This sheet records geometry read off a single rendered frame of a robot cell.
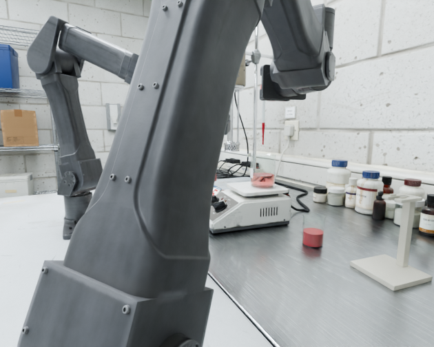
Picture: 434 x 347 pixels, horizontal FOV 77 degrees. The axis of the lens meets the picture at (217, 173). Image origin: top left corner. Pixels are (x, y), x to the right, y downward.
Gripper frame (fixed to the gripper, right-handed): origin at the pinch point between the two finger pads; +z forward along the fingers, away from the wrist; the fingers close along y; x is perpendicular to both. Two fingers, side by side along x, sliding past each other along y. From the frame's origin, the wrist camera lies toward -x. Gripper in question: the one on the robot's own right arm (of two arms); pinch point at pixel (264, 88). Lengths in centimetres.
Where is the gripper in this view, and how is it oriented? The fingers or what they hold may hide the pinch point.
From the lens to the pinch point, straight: 67.6
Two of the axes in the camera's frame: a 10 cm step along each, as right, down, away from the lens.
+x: 0.0, 9.9, 1.7
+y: -9.5, 0.6, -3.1
